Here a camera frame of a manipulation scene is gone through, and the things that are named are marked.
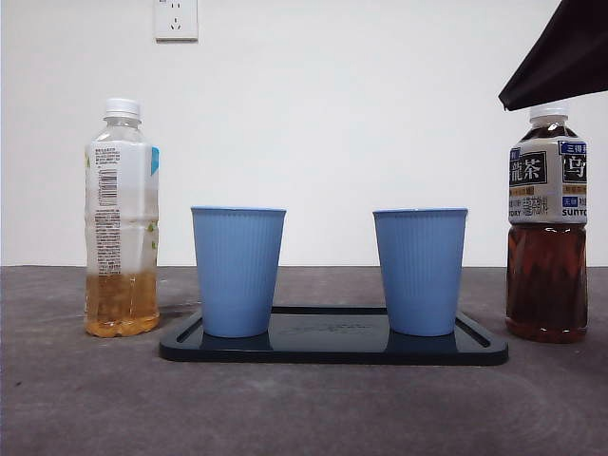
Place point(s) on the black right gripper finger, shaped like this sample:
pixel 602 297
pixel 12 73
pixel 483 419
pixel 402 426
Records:
pixel 570 52

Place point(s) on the dark oolong tea bottle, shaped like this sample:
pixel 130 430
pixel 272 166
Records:
pixel 546 271

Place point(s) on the grey felt table mat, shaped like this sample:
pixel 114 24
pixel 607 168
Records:
pixel 304 408

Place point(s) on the dark teal rectangular tray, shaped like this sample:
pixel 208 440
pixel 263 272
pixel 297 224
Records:
pixel 328 349

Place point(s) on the white wall socket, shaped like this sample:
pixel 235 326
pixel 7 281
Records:
pixel 176 21

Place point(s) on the pale tea bottle white label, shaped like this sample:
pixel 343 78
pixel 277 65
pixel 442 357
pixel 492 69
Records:
pixel 121 190

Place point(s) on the blue ribbed plastic cup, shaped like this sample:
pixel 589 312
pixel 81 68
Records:
pixel 420 271
pixel 237 271

